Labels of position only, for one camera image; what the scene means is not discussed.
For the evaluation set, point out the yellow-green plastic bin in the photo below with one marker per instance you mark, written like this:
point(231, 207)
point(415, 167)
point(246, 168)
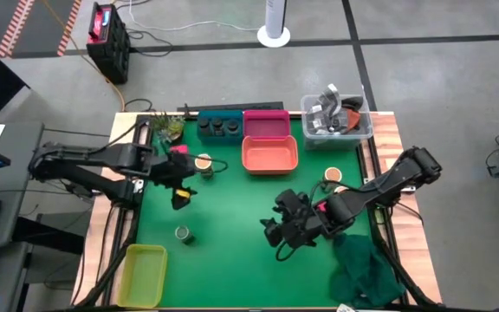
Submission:
point(142, 277)

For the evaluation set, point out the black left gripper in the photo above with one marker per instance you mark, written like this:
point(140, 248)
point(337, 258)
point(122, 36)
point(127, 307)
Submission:
point(178, 171)

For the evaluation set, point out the white pedestal fan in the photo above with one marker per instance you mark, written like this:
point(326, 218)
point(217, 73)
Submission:
point(274, 37)

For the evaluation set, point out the green table mat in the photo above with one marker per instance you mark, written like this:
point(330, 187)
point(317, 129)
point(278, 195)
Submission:
point(232, 268)

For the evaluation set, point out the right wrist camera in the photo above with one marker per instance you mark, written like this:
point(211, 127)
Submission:
point(290, 199)

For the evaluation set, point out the small pink block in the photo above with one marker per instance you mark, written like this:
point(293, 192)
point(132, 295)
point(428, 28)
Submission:
point(179, 149)

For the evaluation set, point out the teal plastic bin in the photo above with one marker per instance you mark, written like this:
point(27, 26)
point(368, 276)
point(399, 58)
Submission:
point(221, 140)

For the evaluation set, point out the clear plastic storage box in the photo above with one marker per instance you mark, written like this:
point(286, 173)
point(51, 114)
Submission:
point(319, 139)

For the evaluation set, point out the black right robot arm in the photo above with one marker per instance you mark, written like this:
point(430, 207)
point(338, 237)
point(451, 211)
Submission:
point(384, 184)

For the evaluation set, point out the black power strip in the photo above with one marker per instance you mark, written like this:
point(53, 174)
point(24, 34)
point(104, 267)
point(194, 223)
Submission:
point(241, 105)

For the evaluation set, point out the orange plastic bin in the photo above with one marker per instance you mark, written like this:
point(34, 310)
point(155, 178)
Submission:
point(270, 155)

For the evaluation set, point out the grey desk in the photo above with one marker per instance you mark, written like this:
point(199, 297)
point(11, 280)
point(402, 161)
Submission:
point(15, 130)

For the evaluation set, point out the orange cloth piece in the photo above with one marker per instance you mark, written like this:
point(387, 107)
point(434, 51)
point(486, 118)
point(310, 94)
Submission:
point(353, 119)

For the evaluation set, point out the tan-lid spice jar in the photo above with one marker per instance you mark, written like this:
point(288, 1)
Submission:
point(340, 189)

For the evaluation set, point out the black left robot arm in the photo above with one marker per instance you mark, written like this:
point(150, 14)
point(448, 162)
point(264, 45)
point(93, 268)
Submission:
point(102, 158)

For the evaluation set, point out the succulent plant in black pot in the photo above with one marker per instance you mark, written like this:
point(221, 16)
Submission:
point(169, 125)

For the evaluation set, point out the white paper tag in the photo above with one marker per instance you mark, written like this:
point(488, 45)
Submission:
point(345, 308)

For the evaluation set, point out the dark green cloth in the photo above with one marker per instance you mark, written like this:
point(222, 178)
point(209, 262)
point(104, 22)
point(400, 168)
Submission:
point(362, 268)

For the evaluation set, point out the black and red toolbox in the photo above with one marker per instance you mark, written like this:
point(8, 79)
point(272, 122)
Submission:
point(111, 52)

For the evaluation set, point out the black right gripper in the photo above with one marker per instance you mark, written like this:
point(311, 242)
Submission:
point(308, 225)

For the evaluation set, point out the magenta plastic bin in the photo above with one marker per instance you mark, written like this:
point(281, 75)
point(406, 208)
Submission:
point(267, 128)

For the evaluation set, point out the brown-lid spice jar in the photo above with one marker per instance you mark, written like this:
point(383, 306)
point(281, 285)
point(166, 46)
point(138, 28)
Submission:
point(203, 162)

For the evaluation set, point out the green herb spice jar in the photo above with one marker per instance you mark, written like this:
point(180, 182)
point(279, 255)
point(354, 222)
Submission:
point(183, 232)

